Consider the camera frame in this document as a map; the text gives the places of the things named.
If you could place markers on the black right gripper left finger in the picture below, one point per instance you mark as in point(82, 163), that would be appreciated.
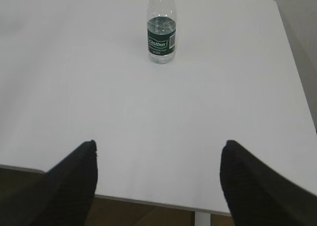
point(60, 197)

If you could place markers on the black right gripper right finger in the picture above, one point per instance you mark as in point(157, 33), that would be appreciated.
point(257, 195)

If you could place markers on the clear water bottle green label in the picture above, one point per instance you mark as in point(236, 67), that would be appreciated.
point(161, 30)

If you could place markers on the white table leg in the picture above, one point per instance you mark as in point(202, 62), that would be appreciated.
point(202, 219)

